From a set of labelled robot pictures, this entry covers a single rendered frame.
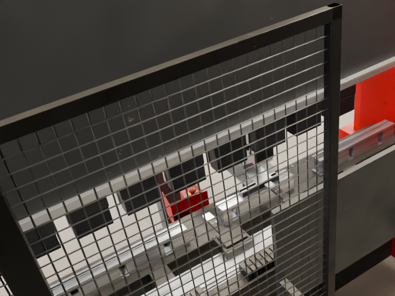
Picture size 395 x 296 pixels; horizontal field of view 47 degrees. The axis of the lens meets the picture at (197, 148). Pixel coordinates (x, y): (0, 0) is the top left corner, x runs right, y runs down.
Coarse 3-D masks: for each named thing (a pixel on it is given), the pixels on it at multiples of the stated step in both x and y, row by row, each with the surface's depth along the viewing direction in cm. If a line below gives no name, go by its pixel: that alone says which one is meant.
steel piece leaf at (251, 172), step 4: (248, 164) 210; (252, 164) 211; (252, 168) 210; (260, 168) 209; (248, 172) 208; (252, 172) 207; (260, 172) 206; (264, 172) 206; (252, 176) 205; (256, 176) 204
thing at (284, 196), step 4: (272, 184) 197; (268, 188) 196; (276, 188) 195; (276, 192) 193; (280, 192) 192; (280, 196) 190; (284, 196) 190; (288, 196) 189; (292, 196) 184; (296, 196) 184; (284, 200) 183; (288, 200) 183
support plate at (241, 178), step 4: (248, 152) 222; (248, 160) 216; (240, 164) 214; (264, 164) 211; (268, 164) 211; (232, 168) 213; (236, 168) 212; (240, 168) 212; (264, 168) 209; (268, 168) 208; (272, 168) 208; (276, 168) 208; (232, 172) 210; (236, 172) 209; (244, 172) 209; (272, 172) 206; (236, 176) 207; (240, 176) 206; (244, 176) 206; (248, 176) 206; (240, 180) 204; (244, 180) 203; (248, 180) 203; (252, 180) 203; (244, 184) 202
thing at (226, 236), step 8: (208, 216) 186; (216, 224) 181; (224, 232) 173; (232, 232) 172; (240, 232) 171; (216, 240) 171; (224, 240) 169; (240, 240) 169; (248, 240) 169; (224, 248) 167; (240, 248) 167; (224, 256) 169; (232, 256) 167
